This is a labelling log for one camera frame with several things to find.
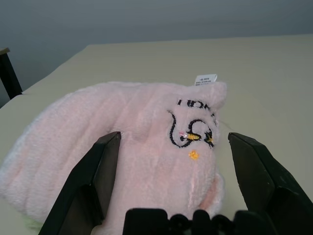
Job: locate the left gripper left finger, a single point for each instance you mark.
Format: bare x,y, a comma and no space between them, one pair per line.
93,176

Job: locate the pink terry towel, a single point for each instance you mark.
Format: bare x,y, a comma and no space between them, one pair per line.
97,110

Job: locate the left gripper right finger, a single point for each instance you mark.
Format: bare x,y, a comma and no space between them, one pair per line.
264,176

